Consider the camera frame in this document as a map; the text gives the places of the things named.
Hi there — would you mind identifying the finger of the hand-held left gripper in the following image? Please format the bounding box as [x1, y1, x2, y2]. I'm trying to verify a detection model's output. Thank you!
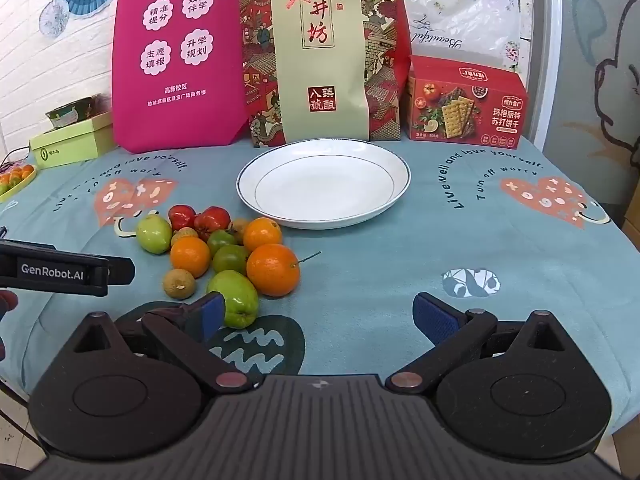
[107, 255, 136, 287]

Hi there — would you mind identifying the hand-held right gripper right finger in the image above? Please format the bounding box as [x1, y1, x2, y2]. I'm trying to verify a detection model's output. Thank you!
[385, 292, 578, 394]

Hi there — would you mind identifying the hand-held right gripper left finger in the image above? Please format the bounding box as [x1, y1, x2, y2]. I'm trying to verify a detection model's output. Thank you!
[62, 292, 263, 394]

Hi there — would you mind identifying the large green apple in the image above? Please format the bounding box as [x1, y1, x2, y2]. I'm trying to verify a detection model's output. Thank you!
[206, 270, 258, 329]

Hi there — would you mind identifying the brown longan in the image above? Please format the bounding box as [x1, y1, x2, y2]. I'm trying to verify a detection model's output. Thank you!
[162, 268, 196, 300]

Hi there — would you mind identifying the small orange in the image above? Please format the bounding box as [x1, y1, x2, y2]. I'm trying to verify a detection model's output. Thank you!
[243, 217, 283, 253]
[170, 236, 212, 278]

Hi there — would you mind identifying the large orange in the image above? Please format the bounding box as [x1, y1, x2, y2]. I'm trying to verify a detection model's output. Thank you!
[246, 243, 322, 297]

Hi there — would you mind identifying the small dark green jujube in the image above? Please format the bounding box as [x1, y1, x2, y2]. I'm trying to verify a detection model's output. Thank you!
[206, 229, 238, 256]

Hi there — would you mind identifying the red tomato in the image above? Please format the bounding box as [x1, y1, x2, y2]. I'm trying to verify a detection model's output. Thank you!
[194, 206, 232, 242]
[168, 205, 197, 232]

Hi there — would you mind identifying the white plate with blue rim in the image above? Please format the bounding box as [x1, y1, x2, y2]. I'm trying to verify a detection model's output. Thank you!
[236, 141, 412, 230]

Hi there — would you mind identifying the person's left hand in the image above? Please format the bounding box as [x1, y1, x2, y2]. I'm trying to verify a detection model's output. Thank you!
[0, 290, 20, 322]

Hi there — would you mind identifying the teal printed tablecloth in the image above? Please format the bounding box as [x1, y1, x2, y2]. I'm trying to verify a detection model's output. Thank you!
[0, 137, 640, 436]

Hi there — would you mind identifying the pile of small kumquats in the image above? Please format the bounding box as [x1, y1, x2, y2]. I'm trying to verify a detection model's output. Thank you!
[0, 167, 34, 195]

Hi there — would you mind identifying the light green box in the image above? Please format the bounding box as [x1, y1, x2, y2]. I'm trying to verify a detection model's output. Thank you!
[29, 110, 115, 168]

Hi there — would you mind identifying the green patterned bowl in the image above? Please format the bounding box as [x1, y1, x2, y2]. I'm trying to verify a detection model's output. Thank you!
[46, 94, 113, 128]

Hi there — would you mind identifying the red cracker box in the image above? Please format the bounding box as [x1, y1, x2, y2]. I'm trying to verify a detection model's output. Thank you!
[405, 54, 530, 143]

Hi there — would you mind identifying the pink tote bag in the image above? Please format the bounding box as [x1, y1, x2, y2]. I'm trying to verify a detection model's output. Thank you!
[111, 0, 247, 155]

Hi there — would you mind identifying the small blue paper fan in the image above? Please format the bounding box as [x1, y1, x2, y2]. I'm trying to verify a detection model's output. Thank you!
[40, 0, 69, 36]

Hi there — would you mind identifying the red and beige gift bag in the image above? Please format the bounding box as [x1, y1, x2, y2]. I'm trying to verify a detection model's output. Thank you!
[237, 0, 412, 148]

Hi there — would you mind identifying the white floral plastic bag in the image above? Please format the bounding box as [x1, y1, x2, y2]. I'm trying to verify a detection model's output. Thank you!
[395, 0, 533, 73]

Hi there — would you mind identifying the black cable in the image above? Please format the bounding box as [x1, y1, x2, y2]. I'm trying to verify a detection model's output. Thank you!
[0, 146, 32, 169]

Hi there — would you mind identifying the white frame post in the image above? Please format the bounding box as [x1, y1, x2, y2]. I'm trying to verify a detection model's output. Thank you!
[530, 0, 557, 151]

